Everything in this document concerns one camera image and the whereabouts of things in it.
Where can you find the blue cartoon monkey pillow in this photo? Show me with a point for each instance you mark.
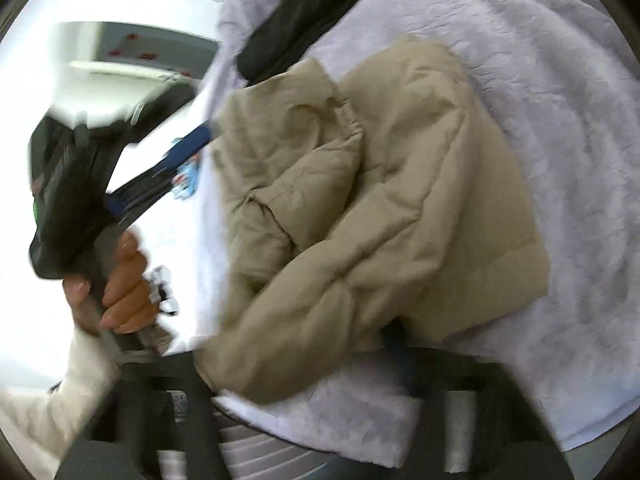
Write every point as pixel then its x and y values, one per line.
pixel 187 180

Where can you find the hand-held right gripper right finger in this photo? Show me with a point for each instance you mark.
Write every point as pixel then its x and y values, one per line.
pixel 402 365

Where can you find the beige puffer jacket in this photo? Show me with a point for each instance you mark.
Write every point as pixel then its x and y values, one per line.
pixel 360 210

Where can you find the black garment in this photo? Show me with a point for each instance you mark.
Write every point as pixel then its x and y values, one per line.
pixel 300 25

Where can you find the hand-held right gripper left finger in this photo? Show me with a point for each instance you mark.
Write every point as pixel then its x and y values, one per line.
pixel 175 400

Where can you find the black and white object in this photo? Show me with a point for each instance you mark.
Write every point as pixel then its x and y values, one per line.
pixel 162 290

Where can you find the person's left forearm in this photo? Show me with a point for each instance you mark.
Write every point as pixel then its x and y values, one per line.
pixel 55 400

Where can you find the grey window with red decorations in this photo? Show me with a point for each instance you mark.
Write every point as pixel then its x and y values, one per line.
pixel 145 50

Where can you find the lavender bed blanket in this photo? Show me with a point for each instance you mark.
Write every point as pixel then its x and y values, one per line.
pixel 525 135

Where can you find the person's left hand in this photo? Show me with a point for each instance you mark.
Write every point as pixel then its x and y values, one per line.
pixel 125 285

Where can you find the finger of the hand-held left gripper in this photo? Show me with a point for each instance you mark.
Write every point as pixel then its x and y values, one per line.
pixel 192 142
pixel 145 195

